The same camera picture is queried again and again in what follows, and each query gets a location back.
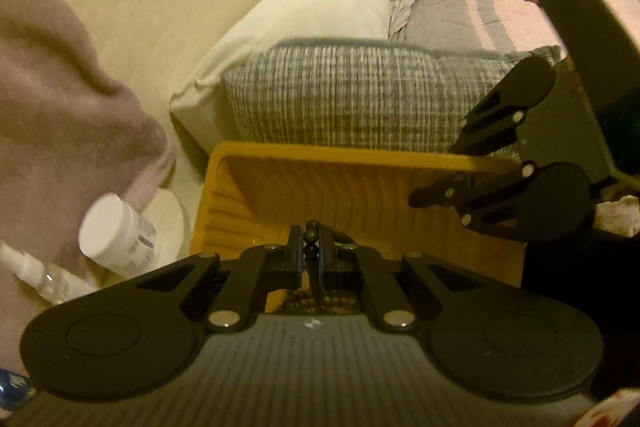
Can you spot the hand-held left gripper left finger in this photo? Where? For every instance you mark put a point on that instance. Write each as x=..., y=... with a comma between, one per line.
x=295, y=257

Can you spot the red white packet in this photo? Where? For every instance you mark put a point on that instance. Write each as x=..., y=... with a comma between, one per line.
x=610, y=409

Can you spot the pink fluffy towel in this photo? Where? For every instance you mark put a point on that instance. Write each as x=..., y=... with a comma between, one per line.
x=60, y=97

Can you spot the clear spray bottle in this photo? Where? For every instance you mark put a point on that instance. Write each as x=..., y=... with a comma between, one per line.
x=45, y=279

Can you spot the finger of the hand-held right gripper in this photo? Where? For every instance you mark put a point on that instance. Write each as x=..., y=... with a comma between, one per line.
x=485, y=132
x=450, y=193

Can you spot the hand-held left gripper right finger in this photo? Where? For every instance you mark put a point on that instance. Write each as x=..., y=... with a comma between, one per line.
x=325, y=257

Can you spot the dark blue spray bottle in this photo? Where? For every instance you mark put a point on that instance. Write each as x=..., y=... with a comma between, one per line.
x=12, y=389

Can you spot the yellow plastic tray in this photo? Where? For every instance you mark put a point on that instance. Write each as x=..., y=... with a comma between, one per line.
x=350, y=187

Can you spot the grey woven pillow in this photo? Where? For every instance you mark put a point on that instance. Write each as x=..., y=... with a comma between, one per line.
x=350, y=97

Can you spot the white cream jar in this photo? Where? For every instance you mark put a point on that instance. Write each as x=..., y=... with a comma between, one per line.
x=107, y=227

